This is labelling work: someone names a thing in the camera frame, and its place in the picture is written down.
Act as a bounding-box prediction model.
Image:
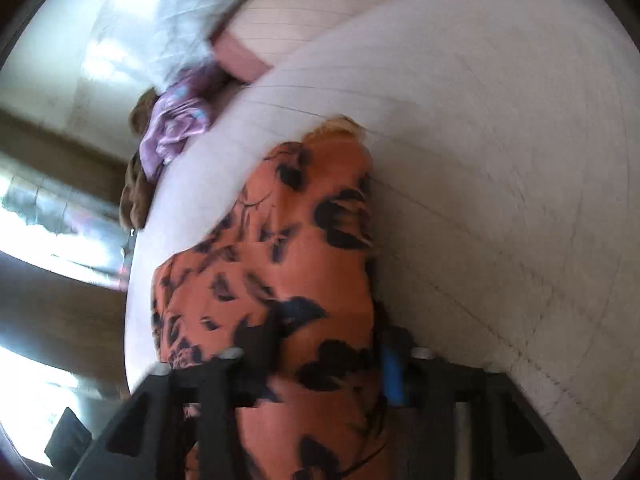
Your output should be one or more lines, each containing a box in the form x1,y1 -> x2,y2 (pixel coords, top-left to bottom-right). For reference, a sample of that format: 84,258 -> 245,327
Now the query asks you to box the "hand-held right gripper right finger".
379,326 -> 582,480

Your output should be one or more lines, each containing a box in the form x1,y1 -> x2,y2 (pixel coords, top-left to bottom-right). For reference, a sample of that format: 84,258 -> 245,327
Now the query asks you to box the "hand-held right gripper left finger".
75,317 -> 281,480

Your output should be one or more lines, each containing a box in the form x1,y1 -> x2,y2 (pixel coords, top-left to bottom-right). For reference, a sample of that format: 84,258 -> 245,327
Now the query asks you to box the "orange black-patterned garment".
150,116 -> 401,480

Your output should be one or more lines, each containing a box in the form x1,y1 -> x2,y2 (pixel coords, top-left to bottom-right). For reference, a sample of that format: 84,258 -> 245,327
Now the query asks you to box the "black object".
44,407 -> 93,471

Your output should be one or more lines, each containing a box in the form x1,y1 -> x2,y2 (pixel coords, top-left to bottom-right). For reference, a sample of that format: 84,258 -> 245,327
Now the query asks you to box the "brown cloth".
119,90 -> 161,231

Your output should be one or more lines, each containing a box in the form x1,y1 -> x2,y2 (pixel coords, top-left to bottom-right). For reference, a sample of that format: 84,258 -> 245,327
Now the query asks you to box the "window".
0,110 -> 131,480

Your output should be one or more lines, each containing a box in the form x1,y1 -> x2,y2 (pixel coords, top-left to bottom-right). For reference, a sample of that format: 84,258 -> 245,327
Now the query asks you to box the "white fleece blanket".
122,0 -> 640,441

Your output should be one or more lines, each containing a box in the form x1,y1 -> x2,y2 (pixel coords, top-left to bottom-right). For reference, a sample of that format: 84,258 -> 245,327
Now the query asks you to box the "purple cloth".
137,67 -> 213,181

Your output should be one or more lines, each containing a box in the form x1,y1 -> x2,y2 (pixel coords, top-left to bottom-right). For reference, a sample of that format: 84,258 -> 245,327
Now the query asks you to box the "pink bed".
210,0 -> 571,83

